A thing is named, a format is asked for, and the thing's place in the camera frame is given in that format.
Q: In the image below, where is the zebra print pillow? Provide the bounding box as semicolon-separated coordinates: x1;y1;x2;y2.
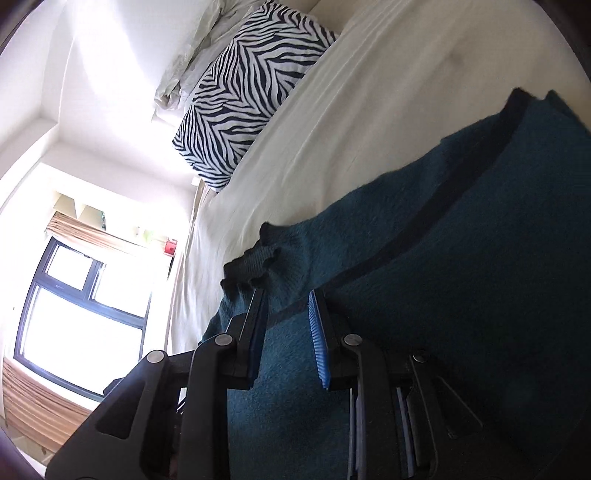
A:
172;0;340;193

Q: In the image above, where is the dark teal knit sweater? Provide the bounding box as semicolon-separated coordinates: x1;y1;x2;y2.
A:
198;88;591;480

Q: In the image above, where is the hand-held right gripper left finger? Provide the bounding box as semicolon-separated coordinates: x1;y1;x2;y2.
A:
44;288;269;480

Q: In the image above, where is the bed with beige sheet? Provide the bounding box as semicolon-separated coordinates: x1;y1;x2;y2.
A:
166;0;591;356

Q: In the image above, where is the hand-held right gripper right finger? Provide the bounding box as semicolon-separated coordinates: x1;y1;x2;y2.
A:
307;289;485;480

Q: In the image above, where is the folded white duvet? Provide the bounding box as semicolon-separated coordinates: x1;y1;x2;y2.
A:
154;0;254;114

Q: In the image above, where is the black framed window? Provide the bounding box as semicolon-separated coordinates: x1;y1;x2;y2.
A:
13;237;156;403

